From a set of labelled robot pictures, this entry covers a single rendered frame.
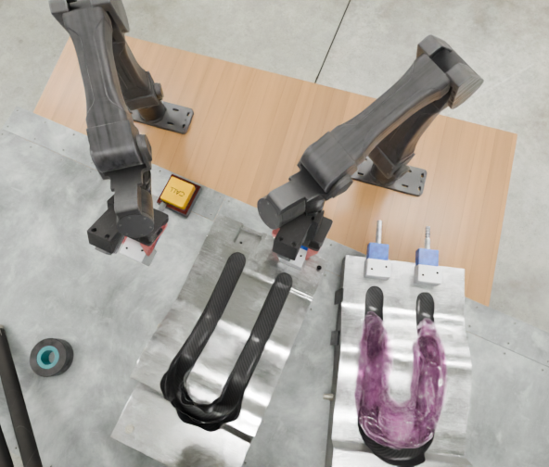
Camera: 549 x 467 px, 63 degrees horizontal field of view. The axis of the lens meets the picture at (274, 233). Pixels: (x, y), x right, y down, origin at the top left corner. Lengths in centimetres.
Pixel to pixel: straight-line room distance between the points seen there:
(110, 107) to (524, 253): 176
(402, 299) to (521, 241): 119
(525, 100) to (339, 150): 178
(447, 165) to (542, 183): 111
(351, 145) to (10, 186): 87
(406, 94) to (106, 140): 45
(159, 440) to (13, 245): 57
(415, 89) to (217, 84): 64
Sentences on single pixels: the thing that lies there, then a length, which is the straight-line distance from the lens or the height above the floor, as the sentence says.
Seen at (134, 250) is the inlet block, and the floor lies 96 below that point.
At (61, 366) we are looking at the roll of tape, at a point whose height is 83.
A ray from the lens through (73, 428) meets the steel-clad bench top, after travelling 112.
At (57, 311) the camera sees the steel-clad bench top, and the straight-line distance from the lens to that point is 114.
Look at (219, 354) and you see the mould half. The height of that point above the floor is 91.
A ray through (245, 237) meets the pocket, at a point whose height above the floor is 86.
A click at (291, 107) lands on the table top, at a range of 119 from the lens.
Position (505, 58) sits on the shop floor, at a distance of 250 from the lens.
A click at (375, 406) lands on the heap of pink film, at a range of 95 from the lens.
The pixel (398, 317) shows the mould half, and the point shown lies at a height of 86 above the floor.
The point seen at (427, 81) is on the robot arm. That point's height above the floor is 124.
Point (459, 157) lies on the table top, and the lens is 121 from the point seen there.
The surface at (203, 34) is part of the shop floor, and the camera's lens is 237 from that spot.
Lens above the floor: 182
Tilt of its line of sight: 75 degrees down
